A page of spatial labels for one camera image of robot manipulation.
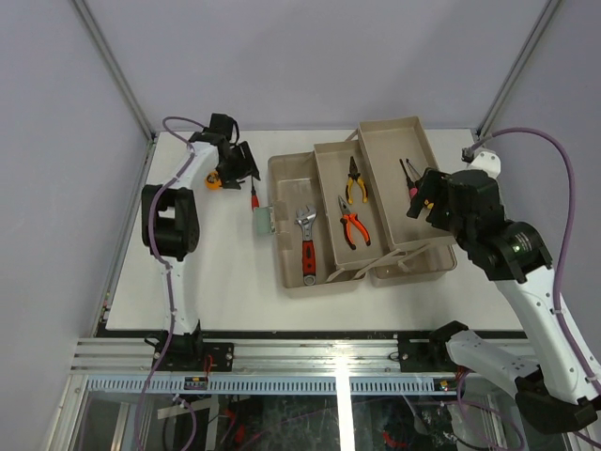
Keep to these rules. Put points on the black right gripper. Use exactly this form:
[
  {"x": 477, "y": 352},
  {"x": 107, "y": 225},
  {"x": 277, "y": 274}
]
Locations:
[{"x": 428, "y": 187}]

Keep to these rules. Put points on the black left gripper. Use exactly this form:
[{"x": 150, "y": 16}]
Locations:
[{"x": 242, "y": 168}]

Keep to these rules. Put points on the orange long nose pliers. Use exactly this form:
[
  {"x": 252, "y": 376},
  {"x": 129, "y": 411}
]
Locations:
[{"x": 350, "y": 220}]

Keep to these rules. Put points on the orange tape measure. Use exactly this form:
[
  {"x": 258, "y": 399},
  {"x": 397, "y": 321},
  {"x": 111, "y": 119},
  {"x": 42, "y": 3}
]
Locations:
[{"x": 213, "y": 181}]

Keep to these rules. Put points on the aluminium front rail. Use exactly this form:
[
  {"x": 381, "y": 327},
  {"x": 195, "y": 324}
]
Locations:
[{"x": 264, "y": 357}]

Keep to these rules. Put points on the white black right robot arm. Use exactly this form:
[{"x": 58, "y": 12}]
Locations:
[{"x": 555, "y": 393}]

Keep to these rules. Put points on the translucent brown tool box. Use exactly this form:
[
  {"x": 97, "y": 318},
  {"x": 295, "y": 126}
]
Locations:
[{"x": 402, "y": 250}]

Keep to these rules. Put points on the silver adjustable wrench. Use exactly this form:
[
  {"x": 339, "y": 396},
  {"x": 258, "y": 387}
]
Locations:
[{"x": 304, "y": 219}]

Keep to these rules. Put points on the red handle screwdriver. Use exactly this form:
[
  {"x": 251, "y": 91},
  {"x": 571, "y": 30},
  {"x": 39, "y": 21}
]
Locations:
[{"x": 254, "y": 198}]

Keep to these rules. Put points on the small black yellow screwdriver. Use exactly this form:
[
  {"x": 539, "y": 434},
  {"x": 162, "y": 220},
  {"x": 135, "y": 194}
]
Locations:
[{"x": 415, "y": 178}]

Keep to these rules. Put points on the pink handle screwdriver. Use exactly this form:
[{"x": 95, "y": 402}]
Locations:
[{"x": 409, "y": 181}]

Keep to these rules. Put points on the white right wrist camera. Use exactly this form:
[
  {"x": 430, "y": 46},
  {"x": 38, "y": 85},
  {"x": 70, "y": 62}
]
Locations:
[{"x": 486, "y": 160}]

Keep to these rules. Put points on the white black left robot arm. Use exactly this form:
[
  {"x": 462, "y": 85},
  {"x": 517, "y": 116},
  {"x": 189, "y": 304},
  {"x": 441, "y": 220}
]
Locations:
[{"x": 215, "y": 158}]

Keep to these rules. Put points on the green tool box latch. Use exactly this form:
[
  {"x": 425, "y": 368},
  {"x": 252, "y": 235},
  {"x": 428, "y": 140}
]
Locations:
[{"x": 263, "y": 218}]

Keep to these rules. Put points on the yellow combination pliers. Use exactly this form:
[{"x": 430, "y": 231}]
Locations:
[{"x": 354, "y": 177}]

